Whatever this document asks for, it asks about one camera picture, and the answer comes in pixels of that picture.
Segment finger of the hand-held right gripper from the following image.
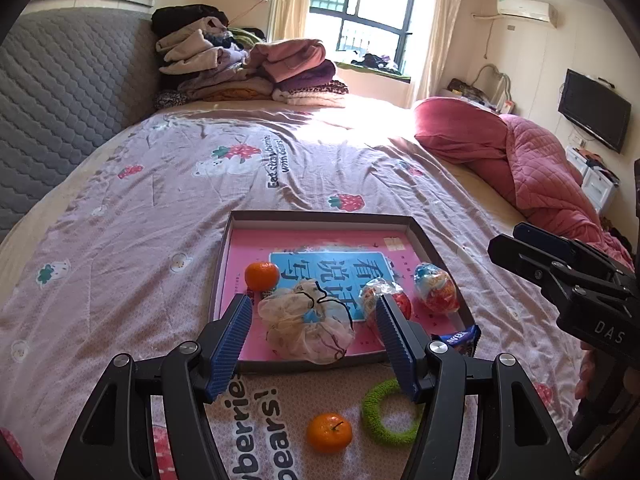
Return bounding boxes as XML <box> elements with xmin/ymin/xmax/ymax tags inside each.
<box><xmin>487</xmin><ymin>235</ymin><xmax>581</xmax><ymax>293</ymax></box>
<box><xmin>512</xmin><ymin>222</ymin><xmax>618</xmax><ymax>273</ymax></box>

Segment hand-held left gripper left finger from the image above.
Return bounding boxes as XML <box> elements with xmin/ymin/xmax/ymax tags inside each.
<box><xmin>54</xmin><ymin>293</ymin><xmax>254</xmax><ymax>480</ymax></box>

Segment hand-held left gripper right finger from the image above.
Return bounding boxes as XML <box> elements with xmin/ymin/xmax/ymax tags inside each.
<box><xmin>375</xmin><ymin>295</ymin><xmax>578</xmax><ymax>480</ymax></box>

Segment red candy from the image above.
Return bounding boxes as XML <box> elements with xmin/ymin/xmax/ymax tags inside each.
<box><xmin>359</xmin><ymin>280</ymin><xmax>412</xmax><ymax>331</ymax></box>

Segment dark blue snack packet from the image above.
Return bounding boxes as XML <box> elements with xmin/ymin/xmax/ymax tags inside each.
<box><xmin>431</xmin><ymin>324</ymin><xmax>482</xmax><ymax>358</ymax></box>

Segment shallow grey cardboard box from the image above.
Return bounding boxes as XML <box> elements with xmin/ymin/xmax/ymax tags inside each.
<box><xmin>207</xmin><ymin>211</ymin><xmax>476</xmax><ymax>373</ymax></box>

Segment green fuzzy ring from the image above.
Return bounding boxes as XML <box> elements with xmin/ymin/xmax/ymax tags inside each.
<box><xmin>361</xmin><ymin>379</ymin><xmax>425</xmax><ymax>445</ymax></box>

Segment red candy bag blue top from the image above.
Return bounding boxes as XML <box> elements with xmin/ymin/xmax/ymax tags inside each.
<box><xmin>413</xmin><ymin>262</ymin><xmax>458</xmax><ymax>316</ymax></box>

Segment white mesh drawstring pouch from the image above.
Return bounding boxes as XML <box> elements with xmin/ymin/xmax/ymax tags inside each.
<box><xmin>257</xmin><ymin>280</ymin><xmax>356</xmax><ymax>365</ymax></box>

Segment orange tangerine with stem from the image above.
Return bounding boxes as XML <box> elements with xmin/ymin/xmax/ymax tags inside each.
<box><xmin>306</xmin><ymin>412</ymin><xmax>353</xmax><ymax>455</ymax></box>

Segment pink quilted blanket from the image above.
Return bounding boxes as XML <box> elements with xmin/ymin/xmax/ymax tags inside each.
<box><xmin>470</xmin><ymin>114</ymin><xmax>636</xmax><ymax>266</ymax></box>

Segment white drawer cabinet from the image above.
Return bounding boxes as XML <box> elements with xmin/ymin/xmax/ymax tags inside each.
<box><xmin>565</xmin><ymin>145</ymin><xmax>621</xmax><ymax>211</ymax></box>

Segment pink and blue book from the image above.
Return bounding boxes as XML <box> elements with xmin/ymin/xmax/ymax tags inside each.
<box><xmin>220</xmin><ymin>229</ymin><xmax>466</xmax><ymax>358</ymax></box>

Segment pink pillow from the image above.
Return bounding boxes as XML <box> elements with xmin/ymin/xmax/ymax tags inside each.
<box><xmin>412</xmin><ymin>97</ymin><xmax>516</xmax><ymax>176</ymax></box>

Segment strawberry bear printed bed sheet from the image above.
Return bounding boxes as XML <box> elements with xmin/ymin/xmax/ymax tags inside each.
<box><xmin>0</xmin><ymin>105</ymin><xmax>601</xmax><ymax>480</ymax></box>

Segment white air conditioner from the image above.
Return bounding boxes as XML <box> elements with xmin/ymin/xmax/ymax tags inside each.
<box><xmin>496</xmin><ymin>0</ymin><xmax>558</xmax><ymax>26</ymax></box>

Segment cream curtain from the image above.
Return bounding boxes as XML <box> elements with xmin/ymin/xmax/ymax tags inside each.
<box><xmin>267</xmin><ymin>0</ymin><xmax>313</xmax><ymax>43</ymax></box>
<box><xmin>417</xmin><ymin>0</ymin><xmax>468</xmax><ymax>106</ymax></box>

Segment dark clothes on windowsill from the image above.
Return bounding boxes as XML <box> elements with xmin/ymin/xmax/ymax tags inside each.
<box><xmin>350</xmin><ymin>52</ymin><xmax>401</xmax><ymax>73</ymax></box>

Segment pile of folded clothes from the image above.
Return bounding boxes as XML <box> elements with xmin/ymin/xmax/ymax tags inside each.
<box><xmin>151</xmin><ymin>4</ymin><xmax>349</xmax><ymax>110</ymax></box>

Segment barred window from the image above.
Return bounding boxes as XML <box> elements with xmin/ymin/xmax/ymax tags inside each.
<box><xmin>309</xmin><ymin>0</ymin><xmax>423</xmax><ymax>78</ymax></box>

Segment grey quilted headboard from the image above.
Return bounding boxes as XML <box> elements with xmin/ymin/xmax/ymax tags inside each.
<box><xmin>0</xmin><ymin>7</ymin><xmax>161</xmax><ymax>241</ymax></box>

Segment black wall television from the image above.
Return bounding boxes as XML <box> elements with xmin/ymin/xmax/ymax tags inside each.
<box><xmin>558</xmin><ymin>68</ymin><xmax>632</xmax><ymax>153</ymax></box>

